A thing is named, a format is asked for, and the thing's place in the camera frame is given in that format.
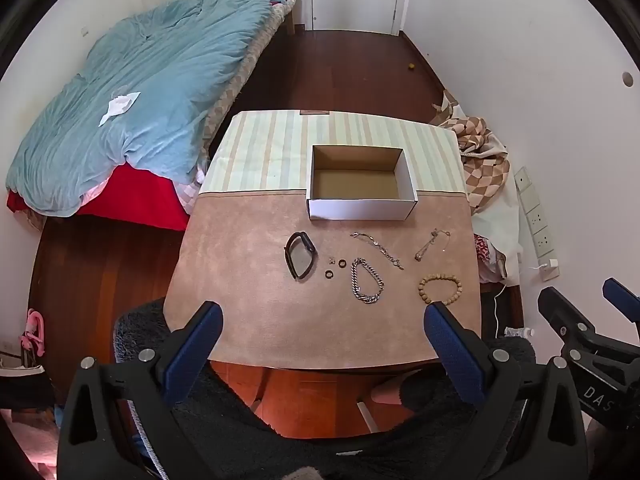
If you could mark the white paper sheet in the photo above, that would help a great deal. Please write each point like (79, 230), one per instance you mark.
(120, 106)

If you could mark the clear plastic bottle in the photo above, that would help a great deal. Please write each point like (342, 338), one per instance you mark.
(517, 332)

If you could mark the white wall socket strip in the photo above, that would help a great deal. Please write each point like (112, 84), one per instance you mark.
(535, 215)

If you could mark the table with striped cloth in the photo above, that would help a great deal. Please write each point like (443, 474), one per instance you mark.
(250, 270)

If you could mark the pink slippers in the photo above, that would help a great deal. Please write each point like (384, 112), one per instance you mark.
(35, 332)

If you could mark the light blue duvet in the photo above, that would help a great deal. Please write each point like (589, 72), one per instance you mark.
(165, 95)

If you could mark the red bed sheet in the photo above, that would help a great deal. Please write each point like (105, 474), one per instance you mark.
(145, 200)

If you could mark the white cardboard box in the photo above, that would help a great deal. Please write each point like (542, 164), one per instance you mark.
(360, 207)

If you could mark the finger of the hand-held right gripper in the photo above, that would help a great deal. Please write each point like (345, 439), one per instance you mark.
(565, 317)
(622, 300)

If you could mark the dark fuzzy seat cushion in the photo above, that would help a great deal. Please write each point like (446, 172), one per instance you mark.
(230, 400)

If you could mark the bed with checked mattress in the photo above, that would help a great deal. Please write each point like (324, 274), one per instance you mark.
(235, 85)

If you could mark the black watch band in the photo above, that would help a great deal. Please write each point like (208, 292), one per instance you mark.
(289, 260)

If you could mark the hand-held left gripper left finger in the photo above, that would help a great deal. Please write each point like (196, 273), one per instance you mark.
(197, 345)

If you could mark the brown checked cloth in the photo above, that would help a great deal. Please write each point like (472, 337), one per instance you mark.
(482, 160)

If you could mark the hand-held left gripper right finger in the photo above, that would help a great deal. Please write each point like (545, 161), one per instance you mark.
(452, 345)

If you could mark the white charger plug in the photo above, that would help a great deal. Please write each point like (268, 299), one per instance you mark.
(550, 269)

